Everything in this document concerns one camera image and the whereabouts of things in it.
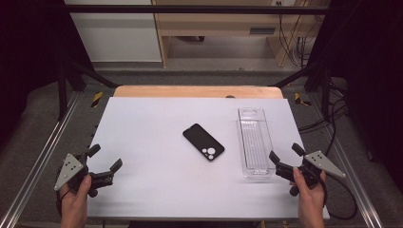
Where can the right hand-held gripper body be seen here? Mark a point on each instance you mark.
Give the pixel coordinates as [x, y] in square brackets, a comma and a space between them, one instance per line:
[320, 163]

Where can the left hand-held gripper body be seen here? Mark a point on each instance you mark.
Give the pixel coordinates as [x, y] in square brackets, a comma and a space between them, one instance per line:
[71, 167]

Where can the clear plastic bin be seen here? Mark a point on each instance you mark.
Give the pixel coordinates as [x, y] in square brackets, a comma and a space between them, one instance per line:
[256, 142]

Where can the person's left hand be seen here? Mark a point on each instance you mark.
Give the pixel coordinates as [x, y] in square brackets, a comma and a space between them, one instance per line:
[74, 199]

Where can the person's right hand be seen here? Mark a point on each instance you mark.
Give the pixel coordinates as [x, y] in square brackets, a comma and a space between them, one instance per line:
[309, 196]

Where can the white table mat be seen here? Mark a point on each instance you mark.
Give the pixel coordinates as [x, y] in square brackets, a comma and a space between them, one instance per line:
[158, 190]

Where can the black curtain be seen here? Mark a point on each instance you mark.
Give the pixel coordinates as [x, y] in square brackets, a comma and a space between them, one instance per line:
[28, 57]
[370, 79]

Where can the white cabinet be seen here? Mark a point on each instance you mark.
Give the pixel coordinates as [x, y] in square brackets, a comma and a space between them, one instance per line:
[117, 38]

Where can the light wooden desk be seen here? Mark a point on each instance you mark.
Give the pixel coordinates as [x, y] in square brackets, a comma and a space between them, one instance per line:
[218, 22]

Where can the aluminium floor rail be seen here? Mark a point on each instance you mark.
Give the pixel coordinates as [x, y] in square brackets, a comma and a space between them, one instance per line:
[38, 158]
[358, 177]

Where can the black frame strut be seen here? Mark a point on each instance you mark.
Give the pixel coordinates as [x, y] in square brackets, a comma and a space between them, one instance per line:
[312, 74]
[79, 74]

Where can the black horizontal frame bar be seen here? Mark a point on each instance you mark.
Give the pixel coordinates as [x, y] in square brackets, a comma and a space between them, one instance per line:
[190, 9]

